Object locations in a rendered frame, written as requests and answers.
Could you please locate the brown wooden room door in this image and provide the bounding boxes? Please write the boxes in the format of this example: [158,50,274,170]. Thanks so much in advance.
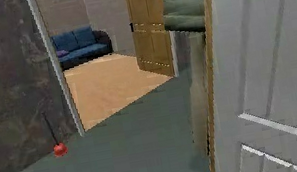
[124,0,182,84]

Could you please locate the purple cushion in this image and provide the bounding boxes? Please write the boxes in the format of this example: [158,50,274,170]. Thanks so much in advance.
[55,47,70,59]

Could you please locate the red plunger with black stick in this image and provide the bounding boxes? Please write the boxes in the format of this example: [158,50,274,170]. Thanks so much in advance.
[41,109,69,159]

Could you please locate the white panelled room door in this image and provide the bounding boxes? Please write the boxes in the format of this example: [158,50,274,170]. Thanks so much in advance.
[177,0,297,172]

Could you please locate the blue sofa with black frame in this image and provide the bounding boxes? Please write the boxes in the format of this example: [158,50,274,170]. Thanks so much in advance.
[49,21,116,73]

